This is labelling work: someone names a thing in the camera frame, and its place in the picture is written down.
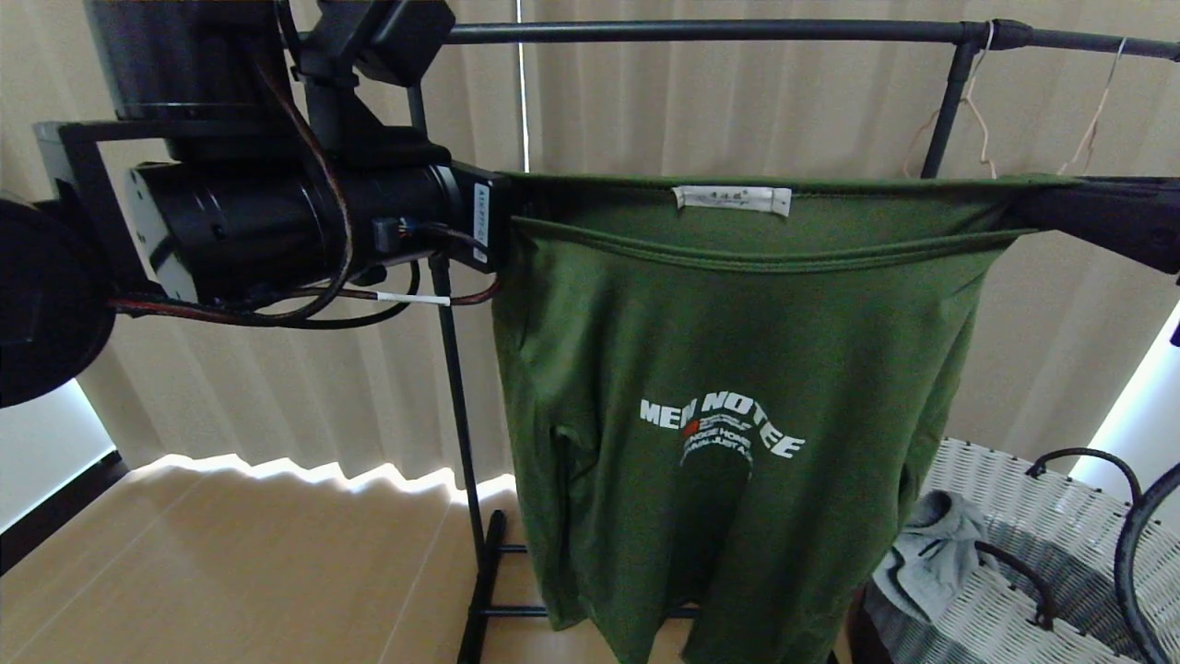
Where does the green printed shirt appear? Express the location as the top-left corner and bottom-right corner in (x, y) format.
(490, 172), (1063, 664)

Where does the pale grey garment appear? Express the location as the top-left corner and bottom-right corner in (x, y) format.
(871, 490), (997, 624)

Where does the black clothes rack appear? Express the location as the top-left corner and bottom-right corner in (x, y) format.
(406, 18), (1180, 664)

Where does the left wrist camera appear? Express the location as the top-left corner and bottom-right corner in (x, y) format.
(293, 0), (458, 172)

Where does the beige curtain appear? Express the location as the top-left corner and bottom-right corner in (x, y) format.
(0, 0), (1180, 506)

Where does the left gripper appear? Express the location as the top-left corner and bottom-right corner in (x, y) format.
(124, 161), (513, 307)

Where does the pink clothes hanger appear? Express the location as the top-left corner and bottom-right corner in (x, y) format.
(1057, 37), (1128, 177)
(903, 23), (999, 182)

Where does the white laundry basket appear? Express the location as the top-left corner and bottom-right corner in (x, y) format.
(865, 438), (1180, 664)

